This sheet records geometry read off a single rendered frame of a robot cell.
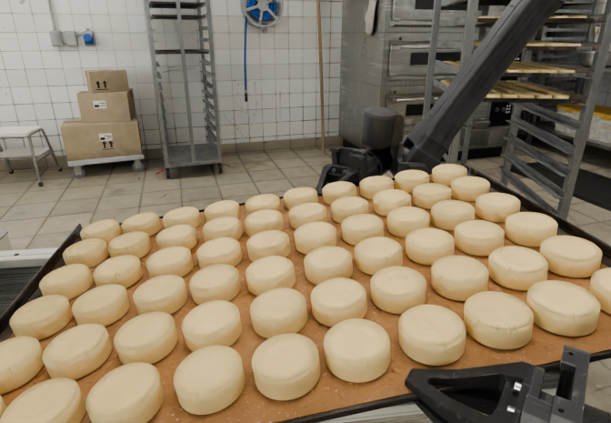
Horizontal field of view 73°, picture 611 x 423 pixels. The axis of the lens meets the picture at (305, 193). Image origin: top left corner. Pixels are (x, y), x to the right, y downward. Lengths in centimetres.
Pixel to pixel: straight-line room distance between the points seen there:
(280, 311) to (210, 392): 9
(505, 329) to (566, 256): 13
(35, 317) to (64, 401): 13
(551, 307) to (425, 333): 10
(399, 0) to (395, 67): 52
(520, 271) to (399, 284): 11
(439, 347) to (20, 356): 33
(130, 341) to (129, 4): 407
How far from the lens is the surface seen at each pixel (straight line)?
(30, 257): 67
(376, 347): 33
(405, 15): 380
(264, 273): 42
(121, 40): 435
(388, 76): 374
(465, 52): 163
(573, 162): 185
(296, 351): 33
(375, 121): 72
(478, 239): 46
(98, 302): 46
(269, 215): 54
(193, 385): 33
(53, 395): 37
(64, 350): 41
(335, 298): 37
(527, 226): 50
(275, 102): 449
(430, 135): 76
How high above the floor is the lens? 118
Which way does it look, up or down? 21 degrees down
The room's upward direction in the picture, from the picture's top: straight up
